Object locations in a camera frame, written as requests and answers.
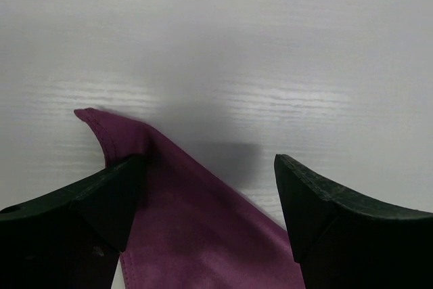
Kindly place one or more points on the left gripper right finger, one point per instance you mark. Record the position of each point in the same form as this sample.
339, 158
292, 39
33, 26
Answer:
344, 239

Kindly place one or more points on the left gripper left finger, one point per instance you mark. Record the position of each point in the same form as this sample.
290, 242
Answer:
72, 237

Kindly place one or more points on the purple cloth napkin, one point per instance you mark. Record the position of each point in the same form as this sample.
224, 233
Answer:
191, 230

